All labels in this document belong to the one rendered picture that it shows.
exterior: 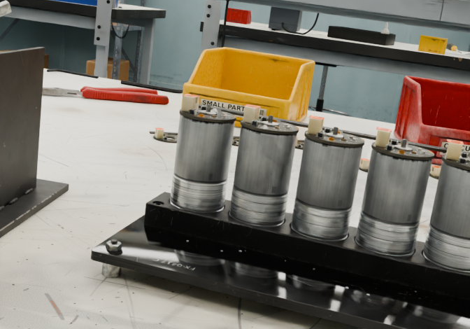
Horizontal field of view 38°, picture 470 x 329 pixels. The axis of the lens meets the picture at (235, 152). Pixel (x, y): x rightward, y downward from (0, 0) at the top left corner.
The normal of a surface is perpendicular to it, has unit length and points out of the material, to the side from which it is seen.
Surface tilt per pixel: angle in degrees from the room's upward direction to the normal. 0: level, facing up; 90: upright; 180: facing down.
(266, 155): 90
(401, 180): 90
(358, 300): 0
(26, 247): 0
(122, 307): 0
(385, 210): 90
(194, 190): 90
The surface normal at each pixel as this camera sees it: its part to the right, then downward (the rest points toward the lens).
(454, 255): -0.41, 0.15
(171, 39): -0.19, 0.20
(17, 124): 0.98, 0.15
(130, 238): 0.13, -0.97
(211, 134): 0.18, 0.25
